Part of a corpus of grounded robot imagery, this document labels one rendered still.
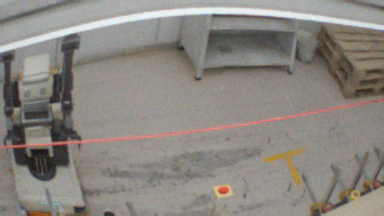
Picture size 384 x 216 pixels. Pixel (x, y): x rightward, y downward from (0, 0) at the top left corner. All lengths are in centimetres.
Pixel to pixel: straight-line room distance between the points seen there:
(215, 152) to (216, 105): 49
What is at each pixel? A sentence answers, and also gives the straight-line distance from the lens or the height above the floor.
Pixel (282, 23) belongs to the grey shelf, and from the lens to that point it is 525.
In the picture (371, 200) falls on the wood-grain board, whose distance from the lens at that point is 325.
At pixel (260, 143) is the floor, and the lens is 473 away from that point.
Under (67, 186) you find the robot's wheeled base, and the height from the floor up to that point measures 28.
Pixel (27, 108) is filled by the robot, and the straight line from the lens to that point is 316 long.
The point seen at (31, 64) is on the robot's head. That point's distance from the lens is 298.
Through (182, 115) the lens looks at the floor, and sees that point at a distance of 483.
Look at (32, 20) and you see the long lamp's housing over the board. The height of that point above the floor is 238.
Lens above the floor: 308
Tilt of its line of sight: 39 degrees down
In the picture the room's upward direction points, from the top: 10 degrees clockwise
